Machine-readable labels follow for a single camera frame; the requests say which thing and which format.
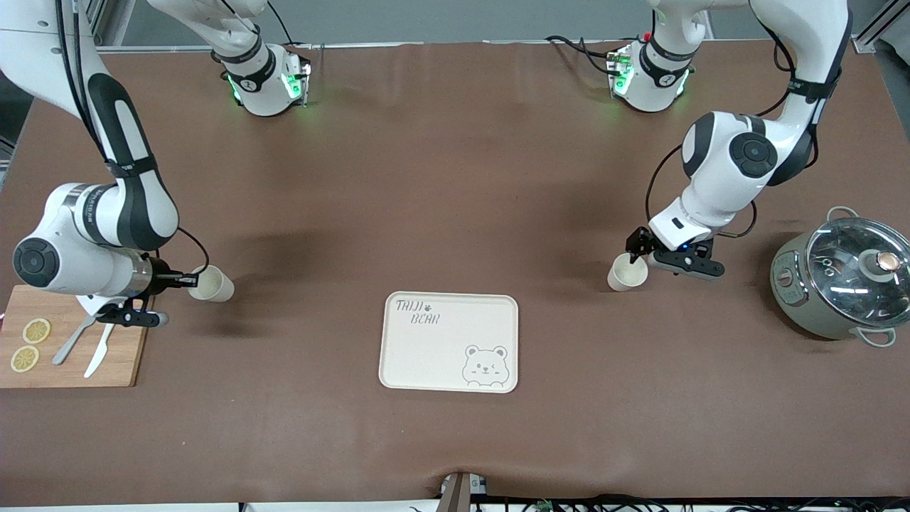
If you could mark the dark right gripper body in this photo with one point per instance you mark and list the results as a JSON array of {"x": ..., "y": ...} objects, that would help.
[{"x": 163, "y": 276}]

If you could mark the white IKEA cup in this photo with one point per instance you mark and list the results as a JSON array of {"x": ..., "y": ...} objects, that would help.
[
  {"x": 213, "y": 286},
  {"x": 625, "y": 277}
]

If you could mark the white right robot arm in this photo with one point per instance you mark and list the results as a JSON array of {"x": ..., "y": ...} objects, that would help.
[{"x": 71, "y": 267}]

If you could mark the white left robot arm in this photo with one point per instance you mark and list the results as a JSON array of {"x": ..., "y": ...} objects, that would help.
[{"x": 718, "y": 185}]

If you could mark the white plastic knife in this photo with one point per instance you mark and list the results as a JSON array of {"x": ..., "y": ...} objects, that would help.
[{"x": 96, "y": 359}]

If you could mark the grey plastic knife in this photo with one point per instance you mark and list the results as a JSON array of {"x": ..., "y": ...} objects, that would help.
[{"x": 67, "y": 350}]

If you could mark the yellow lemon slice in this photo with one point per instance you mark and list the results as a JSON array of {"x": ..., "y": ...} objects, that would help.
[
  {"x": 25, "y": 359},
  {"x": 36, "y": 331}
]

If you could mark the grey cooking pot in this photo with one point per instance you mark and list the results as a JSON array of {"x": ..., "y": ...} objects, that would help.
[{"x": 803, "y": 313}]

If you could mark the wooden cutting board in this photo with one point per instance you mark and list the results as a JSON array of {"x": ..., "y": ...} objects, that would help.
[{"x": 43, "y": 370}]

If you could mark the green lit base box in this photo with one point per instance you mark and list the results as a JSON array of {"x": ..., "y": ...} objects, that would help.
[
  {"x": 295, "y": 82},
  {"x": 621, "y": 75}
]

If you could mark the glass pot lid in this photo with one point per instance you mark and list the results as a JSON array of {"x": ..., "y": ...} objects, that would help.
[{"x": 846, "y": 284}]

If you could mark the brown table cover mat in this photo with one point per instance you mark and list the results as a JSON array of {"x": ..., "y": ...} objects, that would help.
[{"x": 455, "y": 178}]

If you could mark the cream bear print tray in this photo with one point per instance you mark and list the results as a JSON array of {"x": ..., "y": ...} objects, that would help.
[{"x": 434, "y": 366}]

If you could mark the black left camera bracket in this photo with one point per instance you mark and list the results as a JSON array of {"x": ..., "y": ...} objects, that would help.
[{"x": 700, "y": 267}]

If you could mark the aluminium frame profile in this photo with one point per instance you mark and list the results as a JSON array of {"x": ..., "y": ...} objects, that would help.
[
  {"x": 874, "y": 32},
  {"x": 103, "y": 21}
]

